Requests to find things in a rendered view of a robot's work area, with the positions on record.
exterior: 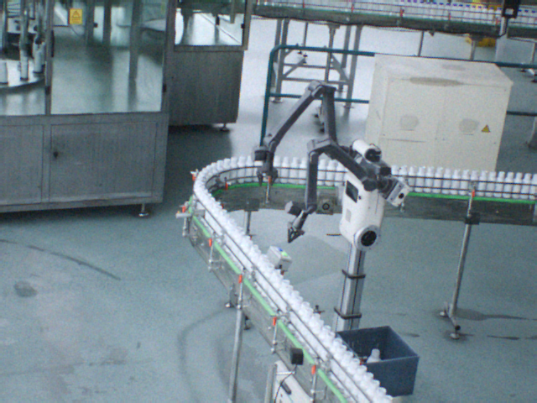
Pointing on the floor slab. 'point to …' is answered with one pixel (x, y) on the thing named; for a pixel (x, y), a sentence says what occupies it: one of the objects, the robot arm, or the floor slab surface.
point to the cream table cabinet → (437, 112)
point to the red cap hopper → (315, 65)
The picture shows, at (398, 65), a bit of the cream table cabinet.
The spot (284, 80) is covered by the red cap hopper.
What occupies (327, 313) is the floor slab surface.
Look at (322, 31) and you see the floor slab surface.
